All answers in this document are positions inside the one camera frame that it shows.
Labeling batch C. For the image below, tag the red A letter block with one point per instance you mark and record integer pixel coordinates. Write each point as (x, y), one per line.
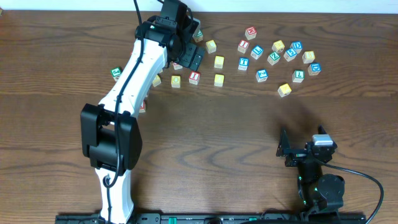
(143, 107)

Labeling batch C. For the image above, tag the yellow 8 letter block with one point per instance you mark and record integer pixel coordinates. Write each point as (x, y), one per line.
(308, 57)

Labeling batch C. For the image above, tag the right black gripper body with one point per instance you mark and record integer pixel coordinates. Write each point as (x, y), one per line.
(298, 154)

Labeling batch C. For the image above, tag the red I block upper right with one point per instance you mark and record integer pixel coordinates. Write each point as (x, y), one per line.
(243, 46)

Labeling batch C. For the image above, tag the green L letter block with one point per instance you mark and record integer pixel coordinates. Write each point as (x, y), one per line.
(298, 76)

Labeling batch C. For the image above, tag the yellow C letter block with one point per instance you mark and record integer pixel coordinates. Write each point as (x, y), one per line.
(211, 46)

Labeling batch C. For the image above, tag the green Z letter block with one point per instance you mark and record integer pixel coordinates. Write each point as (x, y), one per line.
(273, 58)

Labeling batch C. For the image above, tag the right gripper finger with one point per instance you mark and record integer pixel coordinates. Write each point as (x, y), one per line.
(283, 148)
(321, 130)

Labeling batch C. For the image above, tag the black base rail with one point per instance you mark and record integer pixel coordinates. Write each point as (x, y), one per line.
(156, 218)

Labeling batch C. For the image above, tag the red U block centre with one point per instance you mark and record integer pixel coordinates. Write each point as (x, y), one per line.
(177, 66)

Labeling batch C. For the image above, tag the blue d block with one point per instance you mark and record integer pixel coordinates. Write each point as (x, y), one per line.
(296, 46)
(314, 69)

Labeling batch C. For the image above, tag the green J letter block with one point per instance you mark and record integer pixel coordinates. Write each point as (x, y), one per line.
(116, 73)

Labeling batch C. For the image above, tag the blue D block right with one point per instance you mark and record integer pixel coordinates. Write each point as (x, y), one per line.
(314, 69)

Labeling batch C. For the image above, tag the blue L letter block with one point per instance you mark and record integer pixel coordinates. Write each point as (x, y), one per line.
(256, 52)

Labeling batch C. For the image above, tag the red i block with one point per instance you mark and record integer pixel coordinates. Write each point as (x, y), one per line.
(194, 78)
(243, 46)

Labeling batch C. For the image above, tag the red I block centre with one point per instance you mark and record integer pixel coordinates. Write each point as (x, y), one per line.
(194, 78)

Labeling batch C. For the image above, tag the blue S letter block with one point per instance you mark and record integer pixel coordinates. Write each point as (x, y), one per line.
(290, 54)

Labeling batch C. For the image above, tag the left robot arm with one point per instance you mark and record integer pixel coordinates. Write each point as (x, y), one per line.
(110, 134)

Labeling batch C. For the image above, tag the green N letter block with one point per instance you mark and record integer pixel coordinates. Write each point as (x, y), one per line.
(198, 37)

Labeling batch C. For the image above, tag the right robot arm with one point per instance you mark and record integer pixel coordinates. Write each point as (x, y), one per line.
(321, 193)

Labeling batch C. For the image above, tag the red H letter block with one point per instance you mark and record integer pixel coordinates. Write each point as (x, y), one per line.
(250, 33)

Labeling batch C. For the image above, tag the blue Z letter block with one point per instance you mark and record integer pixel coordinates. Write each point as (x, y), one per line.
(261, 75)

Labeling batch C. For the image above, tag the yellow O letter block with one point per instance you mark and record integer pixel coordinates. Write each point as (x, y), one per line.
(175, 81)

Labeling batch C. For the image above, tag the blue T letter block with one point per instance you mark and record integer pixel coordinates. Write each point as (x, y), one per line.
(243, 63)

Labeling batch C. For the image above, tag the blue D block upper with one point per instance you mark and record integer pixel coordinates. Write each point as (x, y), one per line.
(296, 46)

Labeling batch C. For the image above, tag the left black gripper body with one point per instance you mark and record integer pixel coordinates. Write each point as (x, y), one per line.
(193, 56)

